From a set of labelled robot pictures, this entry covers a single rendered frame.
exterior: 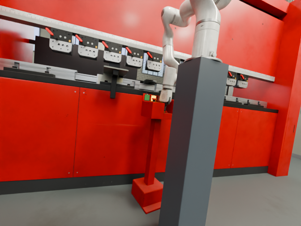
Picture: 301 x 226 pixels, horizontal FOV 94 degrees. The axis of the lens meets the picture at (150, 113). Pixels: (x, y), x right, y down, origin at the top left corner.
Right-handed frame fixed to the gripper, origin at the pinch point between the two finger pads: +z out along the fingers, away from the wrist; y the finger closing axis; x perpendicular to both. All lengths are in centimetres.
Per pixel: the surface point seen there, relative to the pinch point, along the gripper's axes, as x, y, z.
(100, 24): -45, -48, -60
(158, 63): 9, -33, -40
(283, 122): 174, 28, 0
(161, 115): -6.8, 6.7, 4.3
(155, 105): -13.0, 6.1, -2.5
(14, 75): -98, -44, -7
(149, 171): -7, 6, 50
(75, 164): -56, -29, 56
